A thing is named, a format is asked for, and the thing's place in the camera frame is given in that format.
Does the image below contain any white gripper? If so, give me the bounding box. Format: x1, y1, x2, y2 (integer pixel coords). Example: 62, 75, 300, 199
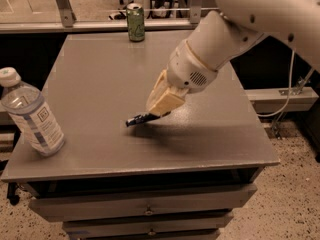
146, 39, 219, 117

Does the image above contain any blue rxbar blueberry wrapper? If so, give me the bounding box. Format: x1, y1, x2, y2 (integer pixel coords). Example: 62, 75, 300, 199
125, 112, 169, 127

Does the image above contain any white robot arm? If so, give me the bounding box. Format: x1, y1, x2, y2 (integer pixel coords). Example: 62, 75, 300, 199
146, 0, 320, 117

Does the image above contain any clear plastic water bottle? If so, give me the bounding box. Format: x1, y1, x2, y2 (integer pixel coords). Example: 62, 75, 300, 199
0, 67, 64, 156

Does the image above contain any green soda can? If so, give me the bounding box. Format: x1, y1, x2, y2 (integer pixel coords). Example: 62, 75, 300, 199
126, 3, 145, 42

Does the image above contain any grey drawer cabinet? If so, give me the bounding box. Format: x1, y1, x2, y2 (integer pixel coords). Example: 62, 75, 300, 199
2, 31, 279, 240

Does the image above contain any lower grey drawer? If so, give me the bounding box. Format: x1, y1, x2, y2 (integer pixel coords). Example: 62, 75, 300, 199
63, 211, 233, 238

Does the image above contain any grey drawer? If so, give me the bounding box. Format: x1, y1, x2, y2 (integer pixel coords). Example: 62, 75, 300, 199
29, 184, 257, 222
63, 211, 233, 238

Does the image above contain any upper grey drawer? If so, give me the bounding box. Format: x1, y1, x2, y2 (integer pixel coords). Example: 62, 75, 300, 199
29, 184, 257, 222

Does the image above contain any black caster wheel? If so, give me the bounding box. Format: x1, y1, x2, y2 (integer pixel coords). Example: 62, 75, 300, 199
7, 183, 20, 206

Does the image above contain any metal window rail frame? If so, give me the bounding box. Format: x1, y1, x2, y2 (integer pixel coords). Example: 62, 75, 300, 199
0, 0, 217, 34

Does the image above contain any white cable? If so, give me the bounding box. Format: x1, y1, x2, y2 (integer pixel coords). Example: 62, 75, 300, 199
257, 48, 297, 119

